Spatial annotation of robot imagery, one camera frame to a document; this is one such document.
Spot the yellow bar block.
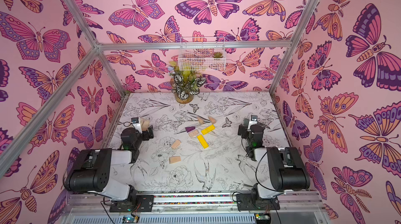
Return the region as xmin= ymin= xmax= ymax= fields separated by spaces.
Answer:
xmin=197 ymin=135 xmax=209 ymax=149
xmin=201 ymin=125 xmax=215 ymax=135

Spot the natural wood triangle block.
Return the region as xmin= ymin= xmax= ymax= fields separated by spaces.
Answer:
xmin=169 ymin=156 xmax=181 ymax=164
xmin=171 ymin=139 xmax=181 ymax=149
xmin=208 ymin=116 xmax=217 ymax=124
xmin=197 ymin=116 xmax=205 ymax=125

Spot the purple triangle block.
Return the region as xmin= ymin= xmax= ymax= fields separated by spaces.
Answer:
xmin=185 ymin=126 xmax=196 ymax=133

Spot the square natural wood block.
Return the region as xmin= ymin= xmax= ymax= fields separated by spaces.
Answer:
xmin=189 ymin=130 xmax=199 ymax=138

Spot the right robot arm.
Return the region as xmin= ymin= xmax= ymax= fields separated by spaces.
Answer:
xmin=238 ymin=123 xmax=310 ymax=202

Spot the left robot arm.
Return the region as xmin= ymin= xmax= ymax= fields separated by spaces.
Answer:
xmin=64 ymin=125 xmax=154 ymax=204

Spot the potted striped leaf plant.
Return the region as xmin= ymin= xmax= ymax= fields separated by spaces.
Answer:
xmin=168 ymin=61 xmax=206 ymax=104

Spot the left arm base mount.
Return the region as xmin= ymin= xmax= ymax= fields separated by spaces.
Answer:
xmin=109 ymin=195 xmax=155 ymax=213

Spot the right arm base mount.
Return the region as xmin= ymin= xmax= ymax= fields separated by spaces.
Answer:
xmin=233 ymin=193 xmax=280 ymax=211

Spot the white wire basket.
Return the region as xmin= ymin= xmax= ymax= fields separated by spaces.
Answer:
xmin=177 ymin=36 xmax=227 ymax=71

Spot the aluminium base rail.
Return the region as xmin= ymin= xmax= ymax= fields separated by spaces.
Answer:
xmin=58 ymin=191 xmax=331 ymax=224

